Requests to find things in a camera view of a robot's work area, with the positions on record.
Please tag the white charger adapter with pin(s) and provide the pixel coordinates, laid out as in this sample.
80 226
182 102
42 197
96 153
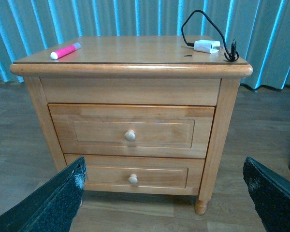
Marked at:
207 46

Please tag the light teal curtain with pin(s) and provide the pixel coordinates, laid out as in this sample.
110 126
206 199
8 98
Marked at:
260 27

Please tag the wooden nightstand cabinet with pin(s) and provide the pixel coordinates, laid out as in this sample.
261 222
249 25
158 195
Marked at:
136 70

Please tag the pink marker with white cap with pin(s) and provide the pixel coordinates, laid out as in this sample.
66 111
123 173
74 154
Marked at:
64 51

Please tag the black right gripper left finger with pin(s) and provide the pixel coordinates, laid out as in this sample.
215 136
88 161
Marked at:
52 207

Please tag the wooden drawer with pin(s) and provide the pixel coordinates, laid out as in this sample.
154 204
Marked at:
143 175
133 130

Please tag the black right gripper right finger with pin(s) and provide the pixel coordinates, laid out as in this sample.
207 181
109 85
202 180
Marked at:
270 193

